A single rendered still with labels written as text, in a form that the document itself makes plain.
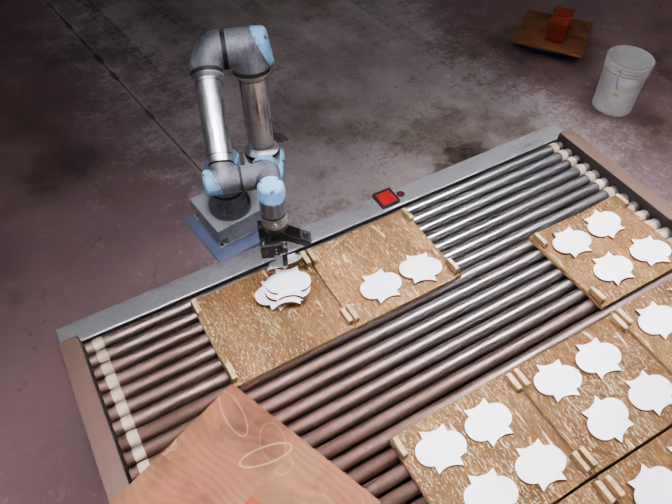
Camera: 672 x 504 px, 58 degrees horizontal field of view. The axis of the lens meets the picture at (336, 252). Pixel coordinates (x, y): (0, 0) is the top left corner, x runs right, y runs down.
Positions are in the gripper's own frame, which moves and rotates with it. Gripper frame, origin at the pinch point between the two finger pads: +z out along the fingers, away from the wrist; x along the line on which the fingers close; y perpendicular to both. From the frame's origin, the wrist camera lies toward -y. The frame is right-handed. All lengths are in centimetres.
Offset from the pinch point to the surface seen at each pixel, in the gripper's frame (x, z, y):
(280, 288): 5.6, 4.4, 2.7
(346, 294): 7.4, 9.7, -18.2
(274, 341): 21.5, 9.7, 6.4
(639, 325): 34, 9, -106
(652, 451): 72, 10, -91
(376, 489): 69, 12, -16
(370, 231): -18.5, 9.7, -31.2
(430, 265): 0.6, 8.6, -47.9
